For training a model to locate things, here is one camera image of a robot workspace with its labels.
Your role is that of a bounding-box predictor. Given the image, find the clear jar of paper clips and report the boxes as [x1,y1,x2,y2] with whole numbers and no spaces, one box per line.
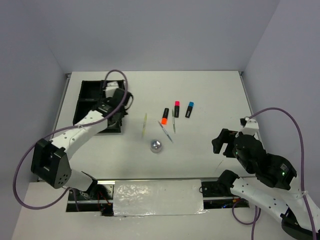
[150,139,163,154]

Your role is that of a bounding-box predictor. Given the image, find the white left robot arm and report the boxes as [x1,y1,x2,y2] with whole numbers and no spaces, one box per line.
[31,88,133,200]

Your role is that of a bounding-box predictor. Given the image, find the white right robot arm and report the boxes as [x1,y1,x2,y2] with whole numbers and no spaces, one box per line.
[211,128,320,240]

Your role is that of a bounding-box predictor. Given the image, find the yellow thin pen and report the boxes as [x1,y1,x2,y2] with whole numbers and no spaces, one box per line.
[142,113,148,137]

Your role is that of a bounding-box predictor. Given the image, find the black four-compartment organizer tray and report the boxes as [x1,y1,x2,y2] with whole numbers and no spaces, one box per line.
[72,79,125,134]

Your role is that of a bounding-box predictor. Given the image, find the blue cap black highlighter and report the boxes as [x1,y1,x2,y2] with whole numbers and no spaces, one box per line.
[185,101,194,119]

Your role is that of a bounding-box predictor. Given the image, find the blue thin pen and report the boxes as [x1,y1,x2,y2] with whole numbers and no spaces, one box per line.
[158,121,174,143]

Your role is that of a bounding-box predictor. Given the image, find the orange cap black highlighter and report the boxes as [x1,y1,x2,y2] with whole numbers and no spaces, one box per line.
[161,107,169,125]

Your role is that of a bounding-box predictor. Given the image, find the green thin pen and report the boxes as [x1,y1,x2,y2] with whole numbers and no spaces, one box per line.
[171,109,176,134]

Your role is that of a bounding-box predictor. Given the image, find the pink cap black highlighter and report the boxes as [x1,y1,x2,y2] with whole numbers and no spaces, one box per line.
[173,100,180,118]

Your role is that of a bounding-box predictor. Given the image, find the silver foil covered panel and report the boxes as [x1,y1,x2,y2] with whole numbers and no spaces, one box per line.
[113,179,206,217]

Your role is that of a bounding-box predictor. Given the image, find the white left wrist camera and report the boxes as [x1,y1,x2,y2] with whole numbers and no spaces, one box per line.
[104,81,119,98]

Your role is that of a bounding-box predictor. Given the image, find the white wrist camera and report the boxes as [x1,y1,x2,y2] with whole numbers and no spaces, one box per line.
[239,117,259,136]
[104,81,119,98]

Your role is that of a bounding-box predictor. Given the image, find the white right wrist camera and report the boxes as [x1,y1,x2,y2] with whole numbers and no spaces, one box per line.
[239,117,259,136]

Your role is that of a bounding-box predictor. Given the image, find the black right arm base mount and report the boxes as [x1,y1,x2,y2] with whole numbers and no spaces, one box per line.
[199,179,239,199]

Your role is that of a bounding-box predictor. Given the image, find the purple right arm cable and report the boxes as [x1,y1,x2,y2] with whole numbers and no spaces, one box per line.
[231,107,317,240]

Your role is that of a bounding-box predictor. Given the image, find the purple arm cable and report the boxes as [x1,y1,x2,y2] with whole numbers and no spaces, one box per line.
[12,69,129,210]
[231,107,317,240]

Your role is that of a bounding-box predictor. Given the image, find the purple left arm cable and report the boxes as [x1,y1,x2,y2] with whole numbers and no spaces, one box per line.
[12,69,129,210]

